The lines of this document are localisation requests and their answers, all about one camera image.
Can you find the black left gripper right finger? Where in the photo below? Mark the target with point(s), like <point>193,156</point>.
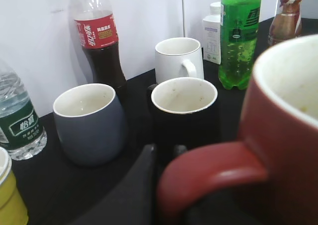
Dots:
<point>179,150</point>

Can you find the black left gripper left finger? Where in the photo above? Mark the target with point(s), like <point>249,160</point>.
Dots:
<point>132,201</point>

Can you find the red ceramic mug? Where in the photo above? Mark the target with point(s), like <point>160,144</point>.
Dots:
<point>273,164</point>

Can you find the brown nescafe coffee bottle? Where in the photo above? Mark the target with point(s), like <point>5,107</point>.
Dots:
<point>287,23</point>

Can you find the black ceramic mug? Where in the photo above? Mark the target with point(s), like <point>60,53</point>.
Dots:
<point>185,112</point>

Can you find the grey ceramic mug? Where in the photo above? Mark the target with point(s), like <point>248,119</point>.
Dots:
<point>90,123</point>

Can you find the white ceramic mug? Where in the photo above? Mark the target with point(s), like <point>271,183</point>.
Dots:
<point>178,57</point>

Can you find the green sprite bottle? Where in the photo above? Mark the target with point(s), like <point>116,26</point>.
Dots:
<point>238,37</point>

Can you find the yellow paper cup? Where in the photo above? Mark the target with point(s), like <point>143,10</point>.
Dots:
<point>13,210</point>

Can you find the white yogurt drink bottle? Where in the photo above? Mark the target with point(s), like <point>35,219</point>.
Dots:
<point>211,34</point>

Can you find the clear water bottle green label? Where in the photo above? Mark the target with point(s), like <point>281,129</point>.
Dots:
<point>21,133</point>

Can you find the cola bottle red label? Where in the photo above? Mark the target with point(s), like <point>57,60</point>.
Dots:
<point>98,37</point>

